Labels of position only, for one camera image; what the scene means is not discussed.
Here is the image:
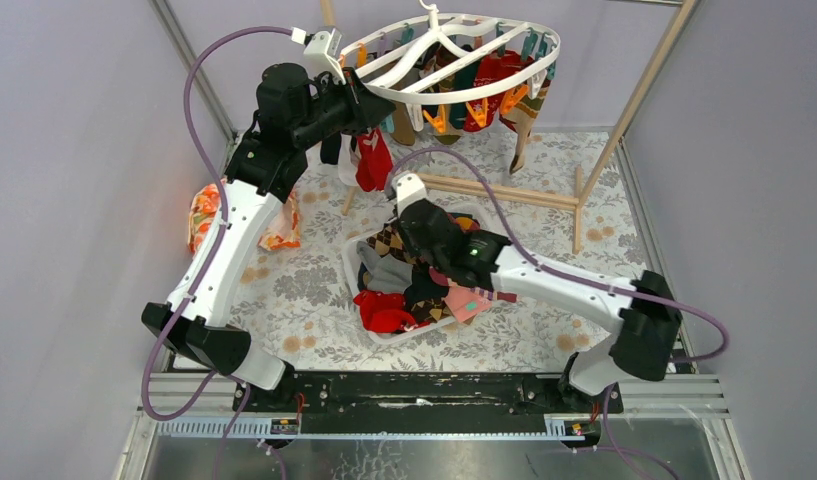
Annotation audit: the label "wooden hanger stand frame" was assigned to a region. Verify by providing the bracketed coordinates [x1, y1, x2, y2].
[356, 1, 697, 253]

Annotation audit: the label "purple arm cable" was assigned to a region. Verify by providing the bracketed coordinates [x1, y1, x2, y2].
[388, 146, 731, 363]
[140, 25, 310, 423]

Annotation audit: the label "large red sock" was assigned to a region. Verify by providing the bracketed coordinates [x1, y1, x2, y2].
[367, 129, 393, 190]

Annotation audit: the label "dark teal hanging sock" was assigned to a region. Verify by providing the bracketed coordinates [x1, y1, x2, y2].
[448, 60, 481, 130]

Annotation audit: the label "red white sock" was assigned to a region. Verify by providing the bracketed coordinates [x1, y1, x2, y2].
[354, 135, 376, 192]

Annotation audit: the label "small red crumpled sock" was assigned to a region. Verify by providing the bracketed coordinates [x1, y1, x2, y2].
[353, 290, 418, 334]

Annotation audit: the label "white sock black stripes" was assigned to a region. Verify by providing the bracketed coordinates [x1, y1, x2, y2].
[337, 135, 360, 187]

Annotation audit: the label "olive striped hanging sock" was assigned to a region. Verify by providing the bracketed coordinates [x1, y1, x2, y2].
[501, 79, 551, 175]

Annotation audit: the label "red patterned hanging sock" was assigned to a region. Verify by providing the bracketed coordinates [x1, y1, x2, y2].
[462, 52, 515, 134]

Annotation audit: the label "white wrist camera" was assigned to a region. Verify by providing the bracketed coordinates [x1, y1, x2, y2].
[384, 171, 428, 216]
[291, 26, 344, 84]

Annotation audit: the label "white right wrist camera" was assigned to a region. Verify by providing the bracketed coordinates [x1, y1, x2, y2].
[384, 171, 428, 216]

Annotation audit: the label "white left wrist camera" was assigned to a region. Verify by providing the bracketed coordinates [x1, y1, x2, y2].
[291, 26, 344, 84]

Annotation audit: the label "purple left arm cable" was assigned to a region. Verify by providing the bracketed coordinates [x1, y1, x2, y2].
[140, 25, 310, 423]

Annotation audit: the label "orange clothespin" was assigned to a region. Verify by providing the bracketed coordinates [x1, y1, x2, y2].
[498, 84, 530, 115]

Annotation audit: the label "grey sock in basket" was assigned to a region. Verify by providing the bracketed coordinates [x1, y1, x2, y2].
[356, 242, 413, 294]

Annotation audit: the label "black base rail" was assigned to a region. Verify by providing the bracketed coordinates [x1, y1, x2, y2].
[233, 370, 624, 435]

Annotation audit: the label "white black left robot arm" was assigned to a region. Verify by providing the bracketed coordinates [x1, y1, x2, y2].
[141, 63, 395, 411]

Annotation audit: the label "white oval clip hanger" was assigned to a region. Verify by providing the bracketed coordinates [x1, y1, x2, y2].
[338, 2, 562, 106]

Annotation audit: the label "floral orange fabric bag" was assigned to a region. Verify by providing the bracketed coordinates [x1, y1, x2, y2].
[187, 184, 301, 256]

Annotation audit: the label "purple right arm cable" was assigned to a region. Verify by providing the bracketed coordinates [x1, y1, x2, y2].
[388, 146, 731, 363]

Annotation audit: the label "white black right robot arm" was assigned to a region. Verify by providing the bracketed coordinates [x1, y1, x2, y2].
[395, 199, 682, 412]

